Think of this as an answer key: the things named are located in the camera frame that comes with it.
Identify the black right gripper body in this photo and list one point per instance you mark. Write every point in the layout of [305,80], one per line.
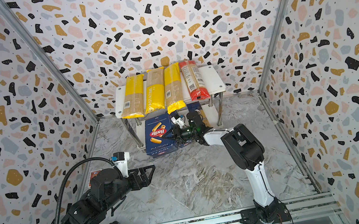
[189,134]

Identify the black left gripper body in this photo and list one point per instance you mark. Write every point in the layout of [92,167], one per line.
[124,187]

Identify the blue Barilla rigatoni box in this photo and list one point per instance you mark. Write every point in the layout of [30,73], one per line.
[156,142]

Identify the blue Ankara spaghetti bag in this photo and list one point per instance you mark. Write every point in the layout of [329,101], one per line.
[196,106]

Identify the yellow clear spaghetti bag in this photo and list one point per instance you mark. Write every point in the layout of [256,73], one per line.
[173,89]

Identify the yellow Pastatime spaghetti bag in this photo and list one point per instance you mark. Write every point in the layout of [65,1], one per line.
[155,90]

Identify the red spaghetti bag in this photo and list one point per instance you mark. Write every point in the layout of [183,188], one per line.
[194,81]

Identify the blue Barilla spaghetti box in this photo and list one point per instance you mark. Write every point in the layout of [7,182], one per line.
[183,144]

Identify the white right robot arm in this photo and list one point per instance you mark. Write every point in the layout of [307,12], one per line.
[245,150]

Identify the red playing card box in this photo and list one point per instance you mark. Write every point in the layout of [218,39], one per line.
[94,173]

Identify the white two-tier shelf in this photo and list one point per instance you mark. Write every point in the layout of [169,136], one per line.
[212,107]

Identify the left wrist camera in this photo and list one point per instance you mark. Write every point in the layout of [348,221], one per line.
[120,160]

